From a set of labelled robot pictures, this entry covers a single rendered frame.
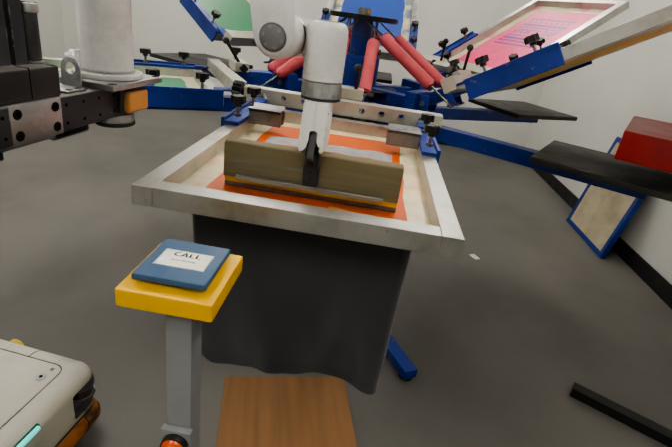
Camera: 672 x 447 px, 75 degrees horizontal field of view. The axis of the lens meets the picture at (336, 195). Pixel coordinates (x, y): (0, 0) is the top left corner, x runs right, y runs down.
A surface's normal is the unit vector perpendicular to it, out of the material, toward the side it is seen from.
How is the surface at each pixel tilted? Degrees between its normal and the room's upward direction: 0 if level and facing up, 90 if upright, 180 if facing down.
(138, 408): 0
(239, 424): 0
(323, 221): 90
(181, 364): 90
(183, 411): 90
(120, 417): 0
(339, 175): 90
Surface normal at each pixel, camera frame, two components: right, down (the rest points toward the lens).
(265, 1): -0.28, 0.29
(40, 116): 0.97, 0.19
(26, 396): 0.13, -0.92
